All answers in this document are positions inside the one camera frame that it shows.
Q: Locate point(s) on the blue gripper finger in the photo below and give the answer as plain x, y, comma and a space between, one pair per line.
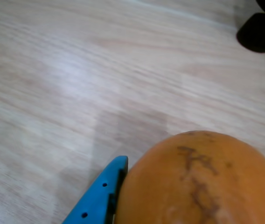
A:
95, 200

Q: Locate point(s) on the black stand foot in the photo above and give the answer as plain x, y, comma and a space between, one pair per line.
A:
258, 32

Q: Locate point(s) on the orange with brown scar lines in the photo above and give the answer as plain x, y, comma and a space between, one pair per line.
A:
193, 186

